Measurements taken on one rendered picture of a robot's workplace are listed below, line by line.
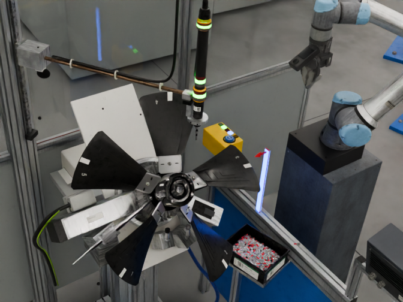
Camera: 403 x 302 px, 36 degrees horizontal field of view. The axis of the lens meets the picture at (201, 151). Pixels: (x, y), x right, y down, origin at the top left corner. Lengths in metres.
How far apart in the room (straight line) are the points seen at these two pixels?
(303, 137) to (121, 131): 0.81
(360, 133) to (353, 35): 3.68
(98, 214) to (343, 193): 1.09
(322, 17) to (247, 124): 1.33
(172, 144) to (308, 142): 0.72
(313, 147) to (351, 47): 3.30
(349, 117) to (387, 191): 1.83
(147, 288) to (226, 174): 0.66
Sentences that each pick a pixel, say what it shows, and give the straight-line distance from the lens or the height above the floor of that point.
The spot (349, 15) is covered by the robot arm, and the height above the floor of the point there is 1.74.
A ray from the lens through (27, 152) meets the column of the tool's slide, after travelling 2.54.
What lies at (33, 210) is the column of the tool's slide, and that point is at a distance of 2.73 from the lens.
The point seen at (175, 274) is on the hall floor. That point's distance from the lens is 3.50.
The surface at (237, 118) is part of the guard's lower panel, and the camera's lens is 3.34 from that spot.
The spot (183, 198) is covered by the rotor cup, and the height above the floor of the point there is 1.20.
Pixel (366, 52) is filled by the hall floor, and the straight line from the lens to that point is 5.87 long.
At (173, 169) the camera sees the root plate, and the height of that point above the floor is 1.24.
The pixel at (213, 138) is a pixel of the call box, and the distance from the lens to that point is 2.66.
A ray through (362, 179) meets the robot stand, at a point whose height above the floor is 0.94.
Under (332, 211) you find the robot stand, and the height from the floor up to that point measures 0.82.
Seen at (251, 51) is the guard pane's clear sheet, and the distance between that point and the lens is 3.18.
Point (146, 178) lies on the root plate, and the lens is 2.16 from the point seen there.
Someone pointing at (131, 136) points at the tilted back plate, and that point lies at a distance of 2.40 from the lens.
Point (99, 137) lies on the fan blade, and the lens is 2.07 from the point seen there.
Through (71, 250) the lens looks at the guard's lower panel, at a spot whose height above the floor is 0.29.
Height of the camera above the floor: 2.65
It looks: 38 degrees down
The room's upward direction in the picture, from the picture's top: 4 degrees clockwise
